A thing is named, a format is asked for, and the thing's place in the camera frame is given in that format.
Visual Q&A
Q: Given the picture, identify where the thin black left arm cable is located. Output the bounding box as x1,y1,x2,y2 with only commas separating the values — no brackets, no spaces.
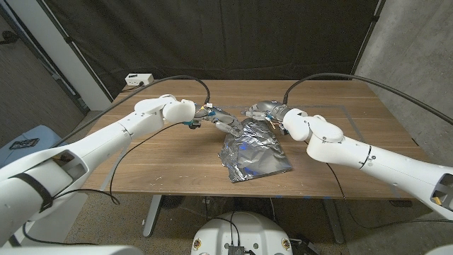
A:
21,122,187,246

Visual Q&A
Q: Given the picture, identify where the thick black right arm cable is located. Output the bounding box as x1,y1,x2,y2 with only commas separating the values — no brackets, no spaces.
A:
282,73,453,126

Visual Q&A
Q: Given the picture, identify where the black backdrop stand pole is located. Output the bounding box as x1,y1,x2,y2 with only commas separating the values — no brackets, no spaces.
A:
348,0,386,81
35,0,115,103

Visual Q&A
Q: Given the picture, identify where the black floor device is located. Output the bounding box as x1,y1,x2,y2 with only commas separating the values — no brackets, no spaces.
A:
289,236,321,255

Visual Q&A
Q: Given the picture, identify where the black door handle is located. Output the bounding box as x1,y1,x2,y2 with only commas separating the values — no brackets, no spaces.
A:
0,30,21,46

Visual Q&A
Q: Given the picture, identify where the black power cord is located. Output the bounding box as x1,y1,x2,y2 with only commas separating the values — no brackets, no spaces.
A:
119,81,145,94

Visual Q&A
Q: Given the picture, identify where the black round fan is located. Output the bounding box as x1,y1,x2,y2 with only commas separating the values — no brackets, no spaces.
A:
161,195,185,210

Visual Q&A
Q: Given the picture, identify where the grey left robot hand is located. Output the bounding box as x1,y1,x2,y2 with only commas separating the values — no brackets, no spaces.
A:
196,105,246,137

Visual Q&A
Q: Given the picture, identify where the black backdrop curtain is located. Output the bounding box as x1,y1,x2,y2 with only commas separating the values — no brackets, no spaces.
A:
37,0,385,101

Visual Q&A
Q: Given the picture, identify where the black torso cable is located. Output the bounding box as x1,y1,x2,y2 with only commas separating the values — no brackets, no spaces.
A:
211,211,242,246

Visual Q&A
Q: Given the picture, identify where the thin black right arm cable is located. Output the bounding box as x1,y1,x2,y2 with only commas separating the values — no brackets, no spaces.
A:
325,161,453,230

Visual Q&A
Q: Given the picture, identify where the blue plastic case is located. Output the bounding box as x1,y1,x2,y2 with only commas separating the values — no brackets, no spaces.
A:
0,124,59,167

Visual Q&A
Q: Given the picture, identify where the grey table leg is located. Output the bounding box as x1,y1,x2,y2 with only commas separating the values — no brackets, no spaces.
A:
321,198,346,244

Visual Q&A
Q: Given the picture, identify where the crinkled aluminum foil sheet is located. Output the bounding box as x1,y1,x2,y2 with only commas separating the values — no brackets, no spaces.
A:
218,118,293,183

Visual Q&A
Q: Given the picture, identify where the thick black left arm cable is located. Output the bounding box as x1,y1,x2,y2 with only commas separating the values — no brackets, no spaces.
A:
51,74,212,148

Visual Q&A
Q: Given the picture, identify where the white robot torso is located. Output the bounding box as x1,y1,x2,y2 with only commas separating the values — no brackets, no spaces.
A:
190,211,294,255

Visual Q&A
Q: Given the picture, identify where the white power outlet box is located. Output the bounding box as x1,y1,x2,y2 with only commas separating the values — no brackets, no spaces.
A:
125,73,155,87

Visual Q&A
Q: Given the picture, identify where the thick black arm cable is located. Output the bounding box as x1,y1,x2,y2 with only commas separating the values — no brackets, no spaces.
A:
51,74,212,148
282,73,453,126

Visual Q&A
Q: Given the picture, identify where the white table leg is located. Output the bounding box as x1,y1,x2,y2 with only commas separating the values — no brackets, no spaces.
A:
142,193,163,237

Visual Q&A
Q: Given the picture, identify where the grey tape outline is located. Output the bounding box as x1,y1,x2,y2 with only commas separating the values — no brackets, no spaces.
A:
100,103,365,192

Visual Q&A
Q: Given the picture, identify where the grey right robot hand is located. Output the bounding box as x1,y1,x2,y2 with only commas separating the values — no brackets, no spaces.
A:
241,100,290,124

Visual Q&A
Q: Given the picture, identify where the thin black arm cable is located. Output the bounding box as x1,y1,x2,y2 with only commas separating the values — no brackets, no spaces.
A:
325,161,453,230
21,122,187,246

